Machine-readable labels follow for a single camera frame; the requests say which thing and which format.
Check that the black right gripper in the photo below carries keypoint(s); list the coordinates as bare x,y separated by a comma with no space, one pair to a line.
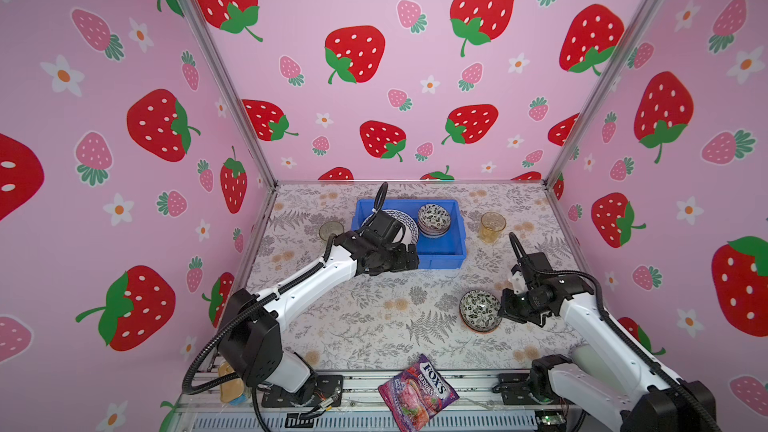
506,310

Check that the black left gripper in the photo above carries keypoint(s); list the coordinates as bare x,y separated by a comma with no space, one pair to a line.
402,262

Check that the zigzag rim white plate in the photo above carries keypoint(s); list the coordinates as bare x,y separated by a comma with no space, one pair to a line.
409,235

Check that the black leaf pattern red bowl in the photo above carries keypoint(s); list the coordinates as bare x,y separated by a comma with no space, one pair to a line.
479,311

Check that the black leaf pattern pink bowl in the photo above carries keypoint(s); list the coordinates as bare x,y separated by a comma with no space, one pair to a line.
434,216

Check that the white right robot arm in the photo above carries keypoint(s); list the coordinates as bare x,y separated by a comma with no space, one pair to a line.
649,397

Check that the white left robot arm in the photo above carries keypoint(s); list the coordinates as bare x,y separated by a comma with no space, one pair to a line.
253,324

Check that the blue plastic bin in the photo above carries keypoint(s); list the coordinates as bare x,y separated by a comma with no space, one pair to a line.
443,253

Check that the green glass cup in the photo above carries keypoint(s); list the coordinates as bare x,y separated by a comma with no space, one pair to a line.
330,229

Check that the amber glass cup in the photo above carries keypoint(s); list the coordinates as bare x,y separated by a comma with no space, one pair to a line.
492,225

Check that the purple Fox's candy bag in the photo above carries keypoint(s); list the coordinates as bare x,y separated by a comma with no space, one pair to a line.
417,394

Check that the aluminium corner post left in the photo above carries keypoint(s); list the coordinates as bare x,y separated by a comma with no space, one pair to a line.
199,28

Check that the aluminium corner post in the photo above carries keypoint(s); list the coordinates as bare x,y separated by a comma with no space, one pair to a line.
641,20
199,28

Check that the aluminium corner post right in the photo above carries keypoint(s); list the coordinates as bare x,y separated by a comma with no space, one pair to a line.
641,20

